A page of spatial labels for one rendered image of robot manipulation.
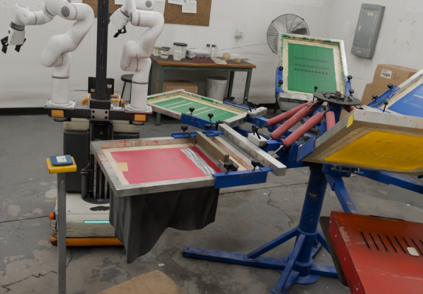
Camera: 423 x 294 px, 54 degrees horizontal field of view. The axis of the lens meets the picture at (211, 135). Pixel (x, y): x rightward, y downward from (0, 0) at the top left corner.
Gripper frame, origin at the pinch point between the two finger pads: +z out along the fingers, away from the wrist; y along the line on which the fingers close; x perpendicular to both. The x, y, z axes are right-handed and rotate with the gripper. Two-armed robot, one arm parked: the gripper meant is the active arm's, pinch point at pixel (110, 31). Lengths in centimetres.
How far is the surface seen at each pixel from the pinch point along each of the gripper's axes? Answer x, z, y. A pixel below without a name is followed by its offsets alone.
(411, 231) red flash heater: 88, -66, -170
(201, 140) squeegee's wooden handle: 23, -4, -90
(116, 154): 50, 28, -65
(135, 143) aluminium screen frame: 34, 23, -66
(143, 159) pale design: 48, 18, -77
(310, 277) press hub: -28, 28, -213
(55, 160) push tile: 75, 40, -49
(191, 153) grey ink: 29, 5, -92
